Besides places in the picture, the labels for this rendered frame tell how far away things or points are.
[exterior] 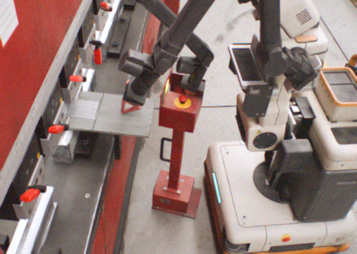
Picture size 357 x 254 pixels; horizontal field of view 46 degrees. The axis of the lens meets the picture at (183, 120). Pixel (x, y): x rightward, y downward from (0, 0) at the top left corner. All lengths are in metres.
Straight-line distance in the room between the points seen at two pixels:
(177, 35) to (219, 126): 1.68
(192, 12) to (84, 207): 0.67
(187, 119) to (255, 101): 0.35
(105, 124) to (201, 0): 0.52
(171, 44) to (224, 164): 1.16
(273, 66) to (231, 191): 0.99
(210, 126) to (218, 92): 0.34
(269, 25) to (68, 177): 0.79
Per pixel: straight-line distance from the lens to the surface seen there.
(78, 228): 1.33
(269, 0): 1.22
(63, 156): 1.45
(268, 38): 1.29
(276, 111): 1.70
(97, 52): 1.49
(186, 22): 1.20
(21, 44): 0.94
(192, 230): 2.34
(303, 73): 1.39
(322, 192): 1.94
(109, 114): 1.44
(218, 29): 3.73
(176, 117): 1.81
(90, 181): 1.42
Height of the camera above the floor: 2.01
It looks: 45 degrees down
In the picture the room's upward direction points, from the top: 6 degrees clockwise
